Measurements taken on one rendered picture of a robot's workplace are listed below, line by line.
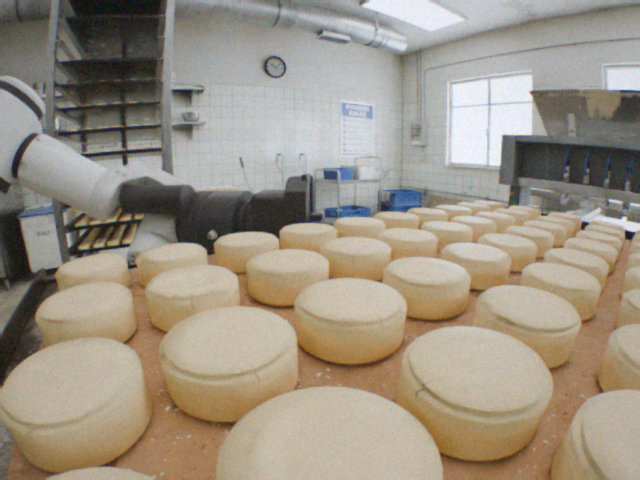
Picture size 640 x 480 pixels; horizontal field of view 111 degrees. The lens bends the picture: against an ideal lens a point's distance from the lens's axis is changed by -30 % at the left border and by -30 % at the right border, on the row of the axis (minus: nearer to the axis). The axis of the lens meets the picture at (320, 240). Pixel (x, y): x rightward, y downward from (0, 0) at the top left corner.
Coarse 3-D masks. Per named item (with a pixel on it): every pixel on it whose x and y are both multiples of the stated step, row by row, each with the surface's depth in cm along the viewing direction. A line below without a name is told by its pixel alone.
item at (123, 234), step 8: (128, 224) 153; (136, 224) 143; (96, 232) 127; (104, 232) 126; (112, 232) 133; (120, 232) 126; (128, 232) 126; (88, 240) 113; (96, 240) 112; (104, 240) 112; (112, 240) 112; (120, 240) 116; (128, 240) 112; (80, 248) 103; (88, 248) 105
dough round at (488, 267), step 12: (444, 252) 21; (456, 252) 20; (468, 252) 20; (480, 252) 20; (492, 252) 20; (504, 252) 20; (468, 264) 18; (480, 264) 18; (492, 264) 18; (504, 264) 18; (480, 276) 18; (492, 276) 18; (504, 276) 18; (480, 288) 18
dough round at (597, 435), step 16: (592, 400) 6; (608, 400) 6; (624, 400) 6; (576, 416) 6; (592, 416) 6; (608, 416) 6; (624, 416) 5; (576, 432) 6; (592, 432) 5; (608, 432) 5; (624, 432) 5; (560, 448) 6; (576, 448) 5; (592, 448) 5; (608, 448) 5; (624, 448) 5; (560, 464) 6; (576, 464) 5; (592, 464) 5; (608, 464) 4; (624, 464) 4
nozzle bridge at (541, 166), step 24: (504, 144) 86; (528, 144) 86; (552, 144) 77; (576, 144) 68; (600, 144) 62; (624, 144) 57; (504, 168) 87; (528, 168) 88; (552, 168) 81; (576, 168) 75; (600, 168) 69; (624, 168) 63; (528, 192) 99; (576, 192) 73; (600, 192) 67; (624, 192) 61
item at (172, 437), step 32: (128, 288) 19; (608, 288) 17; (288, 320) 16; (416, 320) 15; (448, 320) 15; (608, 320) 13; (576, 352) 11; (160, 384) 10; (320, 384) 11; (352, 384) 11; (384, 384) 11; (576, 384) 9; (160, 416) 9; (192, 416) 9; (544, 416) 8; (128, 448) 7; (160, 448) 8; (192, 448) 8; (544, 448) 7
